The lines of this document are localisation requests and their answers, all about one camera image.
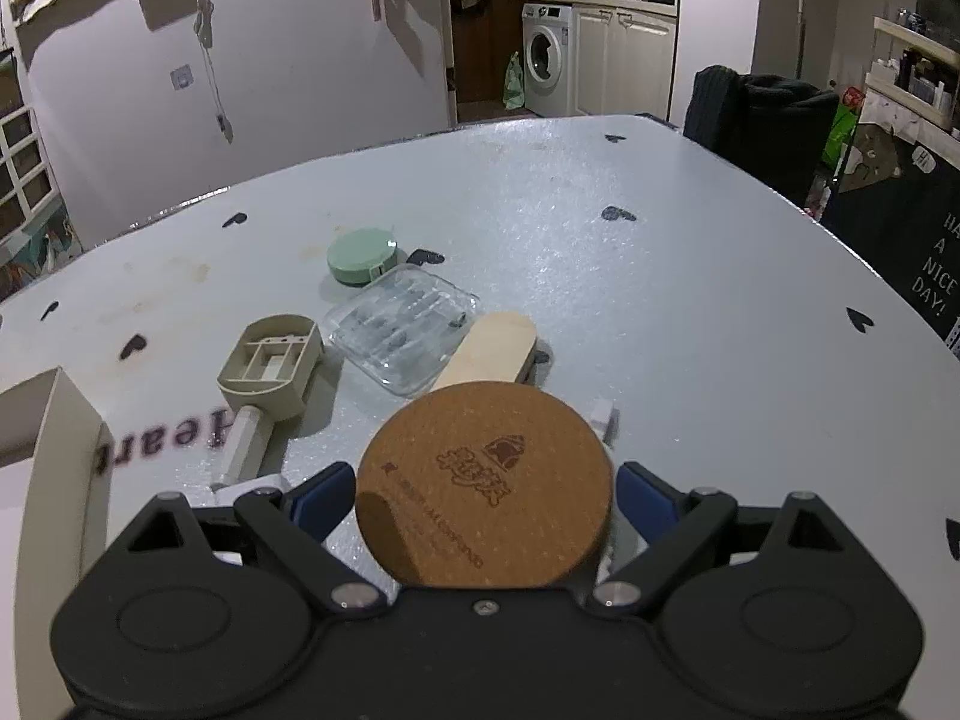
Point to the white kitchen cabinet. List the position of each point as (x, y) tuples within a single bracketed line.
[(626, 60)]

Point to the clear plastic case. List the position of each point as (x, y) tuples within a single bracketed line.
[(405, 330)]

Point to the green plastic bag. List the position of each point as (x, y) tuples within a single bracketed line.
[(514, 82)]

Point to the black chair with dark cloth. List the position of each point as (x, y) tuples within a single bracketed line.
[(765, 127)]

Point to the colourful printed cloth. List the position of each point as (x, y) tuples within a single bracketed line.
[(34, 251)]

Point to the round cork coaster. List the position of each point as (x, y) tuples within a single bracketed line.
[(480, 487)]

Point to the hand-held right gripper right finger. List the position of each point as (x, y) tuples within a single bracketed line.
[(645, 499)]

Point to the round green case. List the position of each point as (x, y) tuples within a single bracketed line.
[(361, 253)]

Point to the black printed banner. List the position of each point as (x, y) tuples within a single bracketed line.
[(900, 225)]

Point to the white wall shelf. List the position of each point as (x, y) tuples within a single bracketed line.
[(919, 64)]

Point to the grey wall socket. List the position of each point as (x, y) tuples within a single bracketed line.
[(180, 77)]

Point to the small white plastic block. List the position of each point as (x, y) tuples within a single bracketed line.
[(604, 416)]

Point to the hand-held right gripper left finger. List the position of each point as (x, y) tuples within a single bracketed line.
[(324, 496)]

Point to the beige plastic scoop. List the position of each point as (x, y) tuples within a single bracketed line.
[(266, 367)]

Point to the white washing machine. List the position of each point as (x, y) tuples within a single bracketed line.
[(547, 60)]

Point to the white cardboard box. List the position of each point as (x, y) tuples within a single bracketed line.
[(64, 480)]

